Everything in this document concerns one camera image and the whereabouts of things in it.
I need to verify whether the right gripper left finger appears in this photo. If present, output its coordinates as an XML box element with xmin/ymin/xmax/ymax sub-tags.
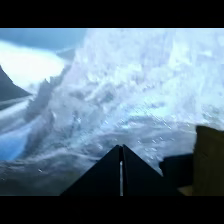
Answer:
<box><xmin>60</xmin><ymin>144</ymin><xmax>122</xmax><ymax>197</ymax></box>

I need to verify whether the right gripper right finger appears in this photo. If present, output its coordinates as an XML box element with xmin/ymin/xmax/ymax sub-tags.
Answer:
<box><xmin>121</xmin><ymin>143</ymin><xmax>184</xmax><ymax>197</ymax></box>

